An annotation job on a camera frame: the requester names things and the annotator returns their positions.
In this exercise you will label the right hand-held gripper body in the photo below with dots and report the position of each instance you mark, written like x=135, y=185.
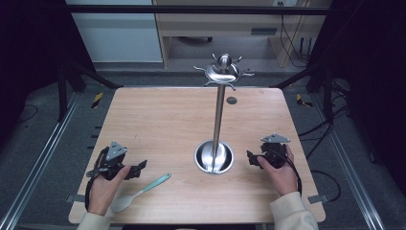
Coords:
x=274, y=152

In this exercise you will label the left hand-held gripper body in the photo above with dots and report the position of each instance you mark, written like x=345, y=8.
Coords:
x=112, y=156

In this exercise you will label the person's right hand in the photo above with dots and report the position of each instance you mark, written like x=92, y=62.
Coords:
x=281, y=179

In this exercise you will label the person's left hand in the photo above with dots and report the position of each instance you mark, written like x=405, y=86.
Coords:
x=103, y=191

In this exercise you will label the pale green plastic spoon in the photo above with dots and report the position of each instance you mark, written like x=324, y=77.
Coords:
x=140, y=191

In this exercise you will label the steel utensil stand with hooks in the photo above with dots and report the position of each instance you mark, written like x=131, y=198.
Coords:
x=218, y=127

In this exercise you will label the dark round table grommet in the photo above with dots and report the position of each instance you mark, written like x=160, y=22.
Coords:
x=231, y=100

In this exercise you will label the yellow black striped tape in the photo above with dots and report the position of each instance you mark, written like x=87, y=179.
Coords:
x=97, y=99
x=301, y=100

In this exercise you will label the white cabinet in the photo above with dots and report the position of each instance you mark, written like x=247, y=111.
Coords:
x=118, y=35

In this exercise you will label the light wooden desk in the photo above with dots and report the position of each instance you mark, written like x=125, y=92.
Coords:
x=207, y=28

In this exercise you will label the grey metal table bracket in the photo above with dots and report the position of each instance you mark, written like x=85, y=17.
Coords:
x=318, y=199
x=75, y=198

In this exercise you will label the aluminium floor rail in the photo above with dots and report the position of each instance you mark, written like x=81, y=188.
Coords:
x=41, y=156
x=348, y=166

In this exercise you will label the black frame strut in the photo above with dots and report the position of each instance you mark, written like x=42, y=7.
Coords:
x=92, y=76
x=306, y=75

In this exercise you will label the black frame crossbar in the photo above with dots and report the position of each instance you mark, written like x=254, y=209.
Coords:
x=191, y=10

